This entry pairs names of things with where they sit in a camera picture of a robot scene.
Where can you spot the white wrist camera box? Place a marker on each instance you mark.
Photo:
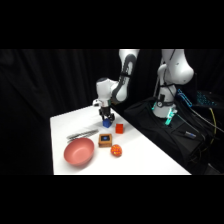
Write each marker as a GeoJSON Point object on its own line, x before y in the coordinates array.
{"type": "Point", "coordinates": [96, 102]}

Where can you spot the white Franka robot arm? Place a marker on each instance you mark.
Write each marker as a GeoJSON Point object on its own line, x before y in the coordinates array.
{"type": "Point", "coordinates": [173, 70]}

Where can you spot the pink bowl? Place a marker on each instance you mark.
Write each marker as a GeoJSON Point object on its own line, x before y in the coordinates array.
{"type": "Point", "coordinates": [79, 152]}

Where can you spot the black covered robot stand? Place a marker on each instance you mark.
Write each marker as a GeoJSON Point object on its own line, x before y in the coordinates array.
{"type": "Point", "coordinates": [166, 140]}

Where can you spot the small grey blue pen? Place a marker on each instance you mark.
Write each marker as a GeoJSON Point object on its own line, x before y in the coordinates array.
{"type": "Point", "coordinates": [190, 134]}

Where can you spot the orange yellow spotted ball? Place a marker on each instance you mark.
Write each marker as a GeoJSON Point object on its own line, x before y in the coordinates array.
{"type": "Point", "coordinates": [116, 150]}

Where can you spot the wooden block with blue dot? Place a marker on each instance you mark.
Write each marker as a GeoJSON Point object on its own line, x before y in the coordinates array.
{"type": "Point", "coordinates": [105, 140]}

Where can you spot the teal lit device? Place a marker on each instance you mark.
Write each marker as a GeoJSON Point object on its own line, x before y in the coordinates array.
{"type": "Point", "coordinates": [204, 98]}

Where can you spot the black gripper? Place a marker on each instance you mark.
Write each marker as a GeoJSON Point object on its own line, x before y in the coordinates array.
{"type": "Point", "coordinates": [106, 110]}

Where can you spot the blue cube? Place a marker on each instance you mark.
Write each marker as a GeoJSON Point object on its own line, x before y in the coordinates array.
{"type": "Point", "coordinates": [106, 123]}

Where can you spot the red cube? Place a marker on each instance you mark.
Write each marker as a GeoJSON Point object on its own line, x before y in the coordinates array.
{"type": "Point", "coordinates": [119, 128]}

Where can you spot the black curtain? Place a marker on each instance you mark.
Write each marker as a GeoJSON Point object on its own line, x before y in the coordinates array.
{"type": "Point", "coordinates": [50, 80]}

